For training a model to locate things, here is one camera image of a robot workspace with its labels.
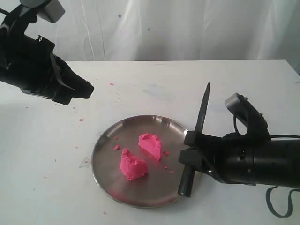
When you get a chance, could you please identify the black strap loop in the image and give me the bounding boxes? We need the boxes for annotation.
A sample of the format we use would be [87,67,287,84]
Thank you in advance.
[265,186,300,218]

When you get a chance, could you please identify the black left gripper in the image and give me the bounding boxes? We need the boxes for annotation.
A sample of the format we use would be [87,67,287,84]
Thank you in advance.
[0,35,94,105]

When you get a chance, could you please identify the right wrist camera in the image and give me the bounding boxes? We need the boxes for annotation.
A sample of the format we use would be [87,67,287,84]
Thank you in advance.
[225,93,270,140]

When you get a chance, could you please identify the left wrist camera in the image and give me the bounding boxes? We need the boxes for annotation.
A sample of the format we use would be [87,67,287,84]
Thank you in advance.
[0,0,65,33]

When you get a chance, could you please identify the white backdrop curtain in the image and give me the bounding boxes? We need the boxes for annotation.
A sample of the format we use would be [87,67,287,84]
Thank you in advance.
[0,0,300,62]

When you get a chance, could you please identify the black knife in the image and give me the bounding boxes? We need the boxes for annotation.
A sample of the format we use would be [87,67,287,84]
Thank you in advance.
[178,84,210,197]

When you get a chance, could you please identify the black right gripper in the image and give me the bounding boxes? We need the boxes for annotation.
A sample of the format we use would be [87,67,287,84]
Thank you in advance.
[179,131,237,184]

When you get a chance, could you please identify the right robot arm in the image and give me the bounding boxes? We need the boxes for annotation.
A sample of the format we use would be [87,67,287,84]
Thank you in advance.
[179,131,300,188]

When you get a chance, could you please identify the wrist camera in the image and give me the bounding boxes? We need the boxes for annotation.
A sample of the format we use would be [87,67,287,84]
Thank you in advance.
[0,0,65,33]
[225,93,270,140]

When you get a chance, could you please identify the round steel plate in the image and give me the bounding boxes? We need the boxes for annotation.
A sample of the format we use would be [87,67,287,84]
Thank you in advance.
[91,115,188,208]

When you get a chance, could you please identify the pink dough lump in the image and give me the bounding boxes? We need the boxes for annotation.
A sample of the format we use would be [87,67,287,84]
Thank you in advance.
[138,133,162,161]
[120,149,148,180]

